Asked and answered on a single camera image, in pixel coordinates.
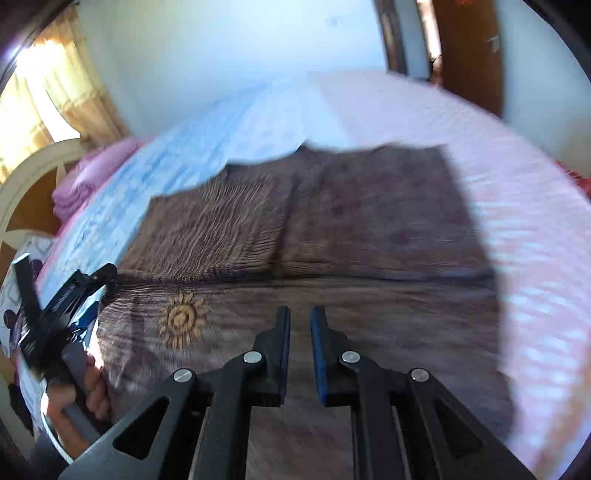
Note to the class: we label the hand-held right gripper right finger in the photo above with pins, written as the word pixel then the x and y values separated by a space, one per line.
pixel 317 355

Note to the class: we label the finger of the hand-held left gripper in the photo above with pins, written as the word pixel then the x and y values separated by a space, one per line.
pixel 27 290
pixel 94 277

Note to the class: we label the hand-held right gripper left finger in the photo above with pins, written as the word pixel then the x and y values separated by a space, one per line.
pixel 285 350

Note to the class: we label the brown knitted sweater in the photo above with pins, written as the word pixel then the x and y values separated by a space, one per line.
pixel 369 230

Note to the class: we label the person's left hand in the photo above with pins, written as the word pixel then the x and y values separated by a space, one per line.
pixel 97 387

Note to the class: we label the pink pillow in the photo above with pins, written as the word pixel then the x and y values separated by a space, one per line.
pixel 87 180

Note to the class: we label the cream wooden headboard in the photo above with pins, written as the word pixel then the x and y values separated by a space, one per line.
pixel 27 177

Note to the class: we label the yellow curtain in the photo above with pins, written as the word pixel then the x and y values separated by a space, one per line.
pixel 78 83

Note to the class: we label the blue and pink bed sheet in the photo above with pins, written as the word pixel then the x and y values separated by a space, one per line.
pixel 508 184

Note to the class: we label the red bag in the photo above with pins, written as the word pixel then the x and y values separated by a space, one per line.
pixel 579 182

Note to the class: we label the brown wooden door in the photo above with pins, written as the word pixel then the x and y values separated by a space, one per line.
pixel 466 55

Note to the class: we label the dark wooden door frame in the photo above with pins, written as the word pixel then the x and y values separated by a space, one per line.
pixel 392 37

